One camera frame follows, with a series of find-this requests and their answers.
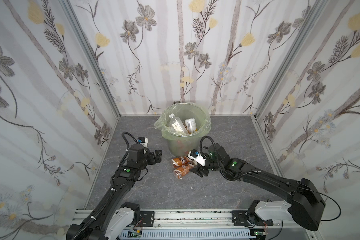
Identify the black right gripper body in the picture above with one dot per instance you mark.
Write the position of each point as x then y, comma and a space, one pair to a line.
204, 167

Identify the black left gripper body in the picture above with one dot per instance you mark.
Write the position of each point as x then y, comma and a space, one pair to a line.
153, 156

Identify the brown coffee bottle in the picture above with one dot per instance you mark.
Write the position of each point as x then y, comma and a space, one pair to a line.
180, 161
183, 170

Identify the clear square bottle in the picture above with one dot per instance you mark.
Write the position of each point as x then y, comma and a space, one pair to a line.
177, 124

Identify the white label clear bottle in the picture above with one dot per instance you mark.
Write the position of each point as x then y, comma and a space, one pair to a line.
191, 125

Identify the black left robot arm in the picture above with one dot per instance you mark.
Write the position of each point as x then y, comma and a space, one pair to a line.
110, 217

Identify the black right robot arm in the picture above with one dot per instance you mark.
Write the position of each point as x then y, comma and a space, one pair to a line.
301, 201

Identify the green plastic bin liner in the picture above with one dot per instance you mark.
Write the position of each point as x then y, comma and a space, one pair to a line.
158, 124

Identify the mesh waste bin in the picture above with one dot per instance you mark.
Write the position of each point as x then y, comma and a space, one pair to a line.
179, 144

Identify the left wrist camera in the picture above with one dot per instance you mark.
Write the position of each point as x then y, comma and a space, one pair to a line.
143, 141

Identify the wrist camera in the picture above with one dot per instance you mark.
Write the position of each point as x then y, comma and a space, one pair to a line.
195, 155
143, 141

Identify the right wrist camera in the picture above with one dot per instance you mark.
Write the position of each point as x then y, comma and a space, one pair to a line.
195, 155

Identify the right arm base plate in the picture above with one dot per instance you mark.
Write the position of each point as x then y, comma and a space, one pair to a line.
248, 219

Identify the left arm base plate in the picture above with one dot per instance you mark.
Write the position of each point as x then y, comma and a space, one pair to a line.
146, 219

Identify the aluminium mounting rail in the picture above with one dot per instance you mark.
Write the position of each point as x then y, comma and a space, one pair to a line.
192, 219

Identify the white vented cable duct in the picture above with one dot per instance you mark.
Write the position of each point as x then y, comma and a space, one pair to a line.
195, 234

